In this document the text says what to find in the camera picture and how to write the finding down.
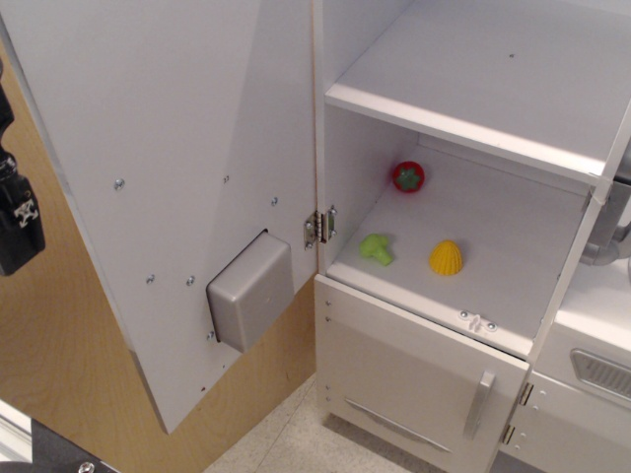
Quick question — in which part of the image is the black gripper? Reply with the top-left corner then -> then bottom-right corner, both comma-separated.
1,174 -> 45,276

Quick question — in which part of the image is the white fridge door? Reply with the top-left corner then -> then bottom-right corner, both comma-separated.
1,1 -> 316,432

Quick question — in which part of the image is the silver fridge door hinge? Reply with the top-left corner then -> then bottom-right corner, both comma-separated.
303,205 -> 338,250

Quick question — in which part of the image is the white toy fridge cabinet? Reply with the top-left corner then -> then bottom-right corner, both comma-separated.
311,0 -> 631,473

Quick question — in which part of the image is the grey ice dispenser box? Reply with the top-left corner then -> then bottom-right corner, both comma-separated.
206,232 -> 294,353

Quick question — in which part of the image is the green toy broccoli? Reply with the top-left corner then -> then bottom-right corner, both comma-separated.
359,234 -> 393,266

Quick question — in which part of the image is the red toy tomato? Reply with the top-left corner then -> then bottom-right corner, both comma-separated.
392,161 -> 425,193

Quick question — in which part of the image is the yellow toy corn piece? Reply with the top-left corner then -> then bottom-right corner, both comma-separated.
429,239 -> 463,276

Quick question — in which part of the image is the white lower freezer door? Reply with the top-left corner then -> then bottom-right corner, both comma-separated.
315,276 -> 528,472

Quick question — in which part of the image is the white door latch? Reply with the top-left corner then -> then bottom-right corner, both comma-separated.
458,310 -> 498,333

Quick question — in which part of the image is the brass oven hinge lower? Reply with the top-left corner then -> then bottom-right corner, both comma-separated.
501,425 -> 515,444

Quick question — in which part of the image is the brass oven hinge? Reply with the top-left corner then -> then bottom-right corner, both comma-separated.
519,382 -> 533,406
501,425 -> 515,444

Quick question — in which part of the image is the brass oven hinge upper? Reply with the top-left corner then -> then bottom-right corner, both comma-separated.
519,382 -> 533,406

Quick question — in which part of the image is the white toy oven unit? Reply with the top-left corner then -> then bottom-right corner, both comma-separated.
492,260 -> 630,472

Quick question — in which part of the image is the grey toy faucet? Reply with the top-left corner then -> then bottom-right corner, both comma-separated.
580,145 -> 630,275

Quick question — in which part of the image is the grey oven vent panel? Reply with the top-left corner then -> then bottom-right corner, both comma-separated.
570,349 -> 631,401

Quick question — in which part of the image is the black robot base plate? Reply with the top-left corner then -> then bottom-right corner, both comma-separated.
1,401 -> 117,473

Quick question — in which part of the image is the silver freezer door handle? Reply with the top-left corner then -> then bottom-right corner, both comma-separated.
463,371 -> 495,439

